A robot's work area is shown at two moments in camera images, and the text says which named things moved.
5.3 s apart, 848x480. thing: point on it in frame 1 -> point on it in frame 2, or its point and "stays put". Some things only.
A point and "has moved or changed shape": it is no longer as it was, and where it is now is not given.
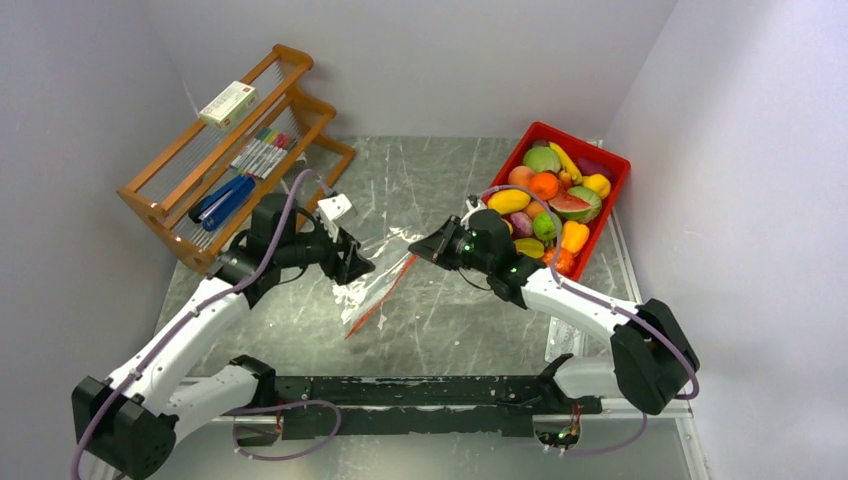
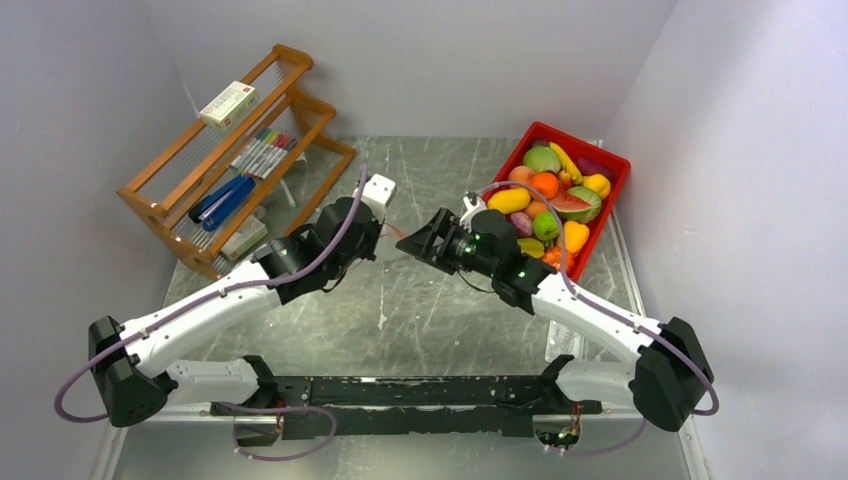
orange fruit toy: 544,185 stays put
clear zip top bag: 390,254 has moved or changed shape
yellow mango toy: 507,201 stays put
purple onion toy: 521,224 stays put
